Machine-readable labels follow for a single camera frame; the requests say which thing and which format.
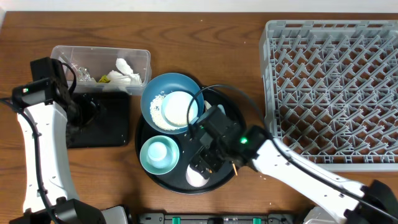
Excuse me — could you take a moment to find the silver yellow snack wrapper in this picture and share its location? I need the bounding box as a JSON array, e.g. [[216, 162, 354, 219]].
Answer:
[[78, 67, 110, 83]]

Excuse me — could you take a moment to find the pink cup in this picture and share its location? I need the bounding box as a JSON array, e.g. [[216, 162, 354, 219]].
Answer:
[[185, 166, 209, 188]]

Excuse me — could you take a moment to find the light blue small bowl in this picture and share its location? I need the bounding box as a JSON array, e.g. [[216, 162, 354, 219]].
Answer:
[[161, 91, 198, 128]]

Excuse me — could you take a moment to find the light blue cup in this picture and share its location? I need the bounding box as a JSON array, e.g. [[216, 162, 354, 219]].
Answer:
[[147, 142, 172, 169]]

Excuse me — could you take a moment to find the white napkin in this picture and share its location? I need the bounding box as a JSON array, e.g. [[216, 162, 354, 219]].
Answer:
[[103, 58, 142, 91]]

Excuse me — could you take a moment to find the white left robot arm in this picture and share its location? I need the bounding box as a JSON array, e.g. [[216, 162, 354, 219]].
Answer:
[[1, 57, 132, 224]]

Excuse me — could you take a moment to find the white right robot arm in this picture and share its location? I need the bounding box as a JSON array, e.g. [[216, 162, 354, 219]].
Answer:
[[188, 106, 397, 223]]

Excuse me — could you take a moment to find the clear plastic waste bin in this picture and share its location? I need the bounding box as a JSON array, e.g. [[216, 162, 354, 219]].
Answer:
[[51, 45, 152, 95]]

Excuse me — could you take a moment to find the grey dishwasher rack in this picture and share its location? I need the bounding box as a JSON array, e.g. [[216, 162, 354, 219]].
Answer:
[[259, 20, 397, 172]]

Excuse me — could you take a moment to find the right wooden chopstick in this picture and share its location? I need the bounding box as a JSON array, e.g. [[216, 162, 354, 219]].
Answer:
[[232, 163, 238, 176]]

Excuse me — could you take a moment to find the light blue plastic knife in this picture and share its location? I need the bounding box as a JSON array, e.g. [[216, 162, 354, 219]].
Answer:
[[217, 105, 226, 114]]

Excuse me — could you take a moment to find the white plastic knife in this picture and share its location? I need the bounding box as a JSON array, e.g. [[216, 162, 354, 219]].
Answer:
[[204, 100, 212, 111]]

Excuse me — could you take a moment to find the round black serving tray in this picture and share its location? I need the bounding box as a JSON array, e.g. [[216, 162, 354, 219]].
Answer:
[[146, 89, 246, 194]]

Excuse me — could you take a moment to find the black rectangular tray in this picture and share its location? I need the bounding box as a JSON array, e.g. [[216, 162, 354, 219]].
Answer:
[[66, 91, 130, 149]]

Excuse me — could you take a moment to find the black rail at table edge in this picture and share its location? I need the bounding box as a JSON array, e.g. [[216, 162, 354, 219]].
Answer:
[[136, 213, 295, 224]]

